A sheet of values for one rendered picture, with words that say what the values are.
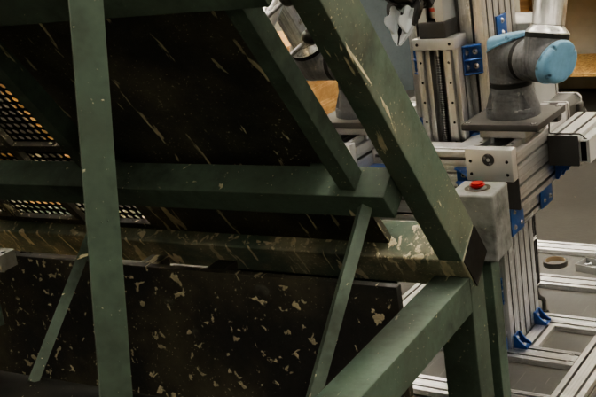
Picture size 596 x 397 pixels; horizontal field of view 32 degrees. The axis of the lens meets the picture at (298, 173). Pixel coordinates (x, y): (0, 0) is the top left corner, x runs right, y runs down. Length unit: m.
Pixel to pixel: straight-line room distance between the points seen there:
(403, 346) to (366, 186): 0.35
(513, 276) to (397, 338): 1.17
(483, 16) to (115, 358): 1.93
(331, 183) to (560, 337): 1.45
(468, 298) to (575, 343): 1.01
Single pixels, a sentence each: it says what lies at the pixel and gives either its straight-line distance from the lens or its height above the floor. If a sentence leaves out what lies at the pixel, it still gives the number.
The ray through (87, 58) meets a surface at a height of 1.57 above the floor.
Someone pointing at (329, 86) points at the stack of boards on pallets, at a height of 0.43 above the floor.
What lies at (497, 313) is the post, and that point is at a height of 0.59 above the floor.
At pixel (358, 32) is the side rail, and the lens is 1.95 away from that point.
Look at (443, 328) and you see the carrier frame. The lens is 2.37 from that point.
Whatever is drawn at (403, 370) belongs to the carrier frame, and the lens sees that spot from 2.19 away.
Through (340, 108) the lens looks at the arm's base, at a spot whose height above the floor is 1.07.
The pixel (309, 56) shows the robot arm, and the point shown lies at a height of 1.23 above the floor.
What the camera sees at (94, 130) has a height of 1.47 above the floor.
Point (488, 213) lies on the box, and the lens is 2.64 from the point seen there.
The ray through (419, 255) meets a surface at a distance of 2.50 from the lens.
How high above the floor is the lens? 1.75
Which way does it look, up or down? 16 degrees down
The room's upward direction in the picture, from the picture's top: 8 degrees counter-clockwise
